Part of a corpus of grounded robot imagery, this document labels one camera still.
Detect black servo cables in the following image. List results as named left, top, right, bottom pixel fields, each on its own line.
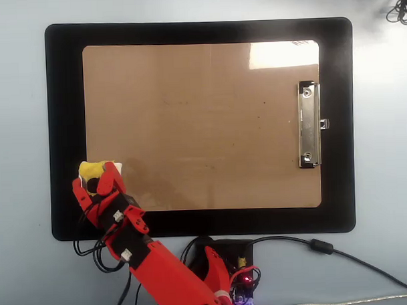
left=71, top=197, right=210, bottom=305

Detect coiled black cable bundle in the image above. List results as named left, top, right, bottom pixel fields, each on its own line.
left=385, top=0, right=407, bottom=27

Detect silver metal clipboard clip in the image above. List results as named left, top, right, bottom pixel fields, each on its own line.
left=294, top=79, right=332, bottom=170

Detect black robot base with board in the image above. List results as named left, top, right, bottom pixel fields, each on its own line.
left=192, top=235, right=257, bottom=305

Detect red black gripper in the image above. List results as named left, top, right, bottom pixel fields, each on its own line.
left=71, top=160, right=143, bottom=237

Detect thin red wire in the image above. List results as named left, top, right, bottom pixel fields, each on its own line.
left=227, top=264, right=263, bottom=293

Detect brown clipboard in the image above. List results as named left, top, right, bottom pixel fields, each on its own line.
left=82, top=37, right=326, bottom=217

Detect black mat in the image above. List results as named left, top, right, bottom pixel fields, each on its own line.
left=44, top=13, right=360, bottom=243

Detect yellow sponge with black knob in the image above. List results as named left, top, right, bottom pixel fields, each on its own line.
left=78, top=159, right=125, bottom=199

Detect black power cable with ferrite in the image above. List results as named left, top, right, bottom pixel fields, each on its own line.
left=245, top=231, right=407, bottom=300

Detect silver braided USB cable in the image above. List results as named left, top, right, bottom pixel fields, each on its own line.
left=257, top=294, right=407, bottom=305

